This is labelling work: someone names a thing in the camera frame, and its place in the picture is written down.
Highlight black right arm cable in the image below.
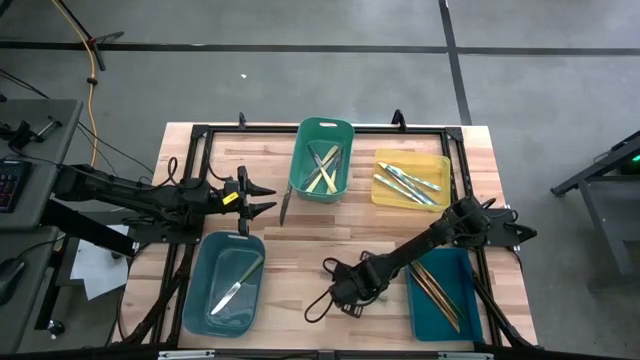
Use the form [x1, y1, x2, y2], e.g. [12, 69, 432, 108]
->
[303, 256, 341, 324]

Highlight white paper sheets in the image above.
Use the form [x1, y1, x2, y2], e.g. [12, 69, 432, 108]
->
[69, 224, 137, 301]

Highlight black computer mouse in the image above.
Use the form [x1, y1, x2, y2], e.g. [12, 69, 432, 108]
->
[0, 258, 27, 307]

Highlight iridescent cutlery piece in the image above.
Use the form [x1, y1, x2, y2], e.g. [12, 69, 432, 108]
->
[373, 173, 407, 197]
[377, 161, 443, 193]

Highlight silver metal bracket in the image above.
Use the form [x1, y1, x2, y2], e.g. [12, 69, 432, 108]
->
[437, 351, 495, 360]
[157, 349, 216, 360]

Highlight black metal table frame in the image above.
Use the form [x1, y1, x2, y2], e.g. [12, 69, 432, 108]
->
[112, 108, 539, 351]

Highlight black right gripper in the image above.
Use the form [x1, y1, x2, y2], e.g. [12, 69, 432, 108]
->
[328, 258, 385, 320]

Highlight blue-grey plastic handle bin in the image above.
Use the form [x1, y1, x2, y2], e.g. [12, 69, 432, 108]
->
[182, 230, 267, 337]

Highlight grey side desk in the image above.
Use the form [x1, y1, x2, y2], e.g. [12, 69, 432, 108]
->
[0, 98, 84, 231]

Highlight black desk clamp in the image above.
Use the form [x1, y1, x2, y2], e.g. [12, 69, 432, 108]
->
[0, 117, 64, 151]

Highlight yellow translucent plastic tray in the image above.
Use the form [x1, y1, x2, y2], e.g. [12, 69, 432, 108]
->
[370, 148, 452, 210]

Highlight black tripod stand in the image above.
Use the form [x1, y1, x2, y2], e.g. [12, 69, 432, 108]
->
[52, 0, 125, 72]

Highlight iridescent table knife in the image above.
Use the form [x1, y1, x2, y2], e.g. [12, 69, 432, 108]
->
[384, 167, 437, 206]

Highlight green plastic handle bin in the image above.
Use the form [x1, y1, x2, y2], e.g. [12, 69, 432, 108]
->
[288, 117, 356, 204]

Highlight grey low desk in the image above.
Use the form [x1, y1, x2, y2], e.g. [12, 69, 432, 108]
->
[0, 227, 64, 354]

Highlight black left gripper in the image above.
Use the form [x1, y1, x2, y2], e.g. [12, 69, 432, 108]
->
[236, 165, 278, 238]

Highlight orange cable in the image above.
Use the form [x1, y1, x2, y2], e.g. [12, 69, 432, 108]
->
[49, 0, 100, 172]

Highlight grey equipment cart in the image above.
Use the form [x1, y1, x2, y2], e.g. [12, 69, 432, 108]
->
[549, 130, 640, 279]

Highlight deep blue rectangular bin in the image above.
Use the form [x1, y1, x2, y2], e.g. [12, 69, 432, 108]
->
[404, 248, 485, 344]

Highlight black keyboard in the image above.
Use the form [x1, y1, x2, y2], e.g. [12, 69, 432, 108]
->
[0, 159, 32, 214]

